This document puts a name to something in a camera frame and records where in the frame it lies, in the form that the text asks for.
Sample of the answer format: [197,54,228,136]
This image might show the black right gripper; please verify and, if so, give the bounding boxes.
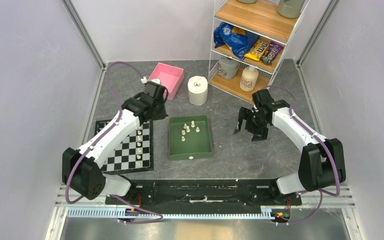
[233,106,269,142]

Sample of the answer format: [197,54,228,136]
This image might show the green plastic tray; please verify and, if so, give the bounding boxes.
[168,115,213,161]

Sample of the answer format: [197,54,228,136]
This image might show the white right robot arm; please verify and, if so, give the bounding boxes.
[233,87,346,205]

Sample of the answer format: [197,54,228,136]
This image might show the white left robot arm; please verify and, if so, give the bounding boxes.
[62,78,168,205]

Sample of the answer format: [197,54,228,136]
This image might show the pink plastic box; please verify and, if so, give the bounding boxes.
[148,62,185,101]

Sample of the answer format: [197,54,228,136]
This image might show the cream soap bottle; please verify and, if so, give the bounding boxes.
[239,66,259,92]

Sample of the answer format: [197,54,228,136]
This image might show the black white chessboard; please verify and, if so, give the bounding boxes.
[100,120,154,175]

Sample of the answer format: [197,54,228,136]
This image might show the grey jug on shelf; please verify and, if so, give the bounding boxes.
[217,57,239,80]

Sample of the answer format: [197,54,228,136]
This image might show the white toilet paper roll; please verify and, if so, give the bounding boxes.
[187,75,208,106]

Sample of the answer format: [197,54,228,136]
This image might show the yellow candy bag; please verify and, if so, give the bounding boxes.
[244,37,270,61]

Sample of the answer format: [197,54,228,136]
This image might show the blue plastic bag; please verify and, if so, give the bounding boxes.
[213,22,260,60]

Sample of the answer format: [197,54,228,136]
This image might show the brown candy bag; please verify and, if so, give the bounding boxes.
[260,41,284,65]

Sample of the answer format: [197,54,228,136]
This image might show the grey green top bottle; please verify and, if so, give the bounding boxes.
[277,0,306,19]

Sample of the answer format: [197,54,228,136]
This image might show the white wire wooden shelf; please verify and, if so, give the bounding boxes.
[208,0,309,103]

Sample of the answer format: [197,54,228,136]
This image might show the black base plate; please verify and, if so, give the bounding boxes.
[124,179,302,215]

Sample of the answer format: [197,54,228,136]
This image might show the white cable duct rail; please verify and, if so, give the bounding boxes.
[65,205,279,220]

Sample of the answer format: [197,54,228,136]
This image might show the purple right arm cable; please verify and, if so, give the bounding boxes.
[263,84,342,227]

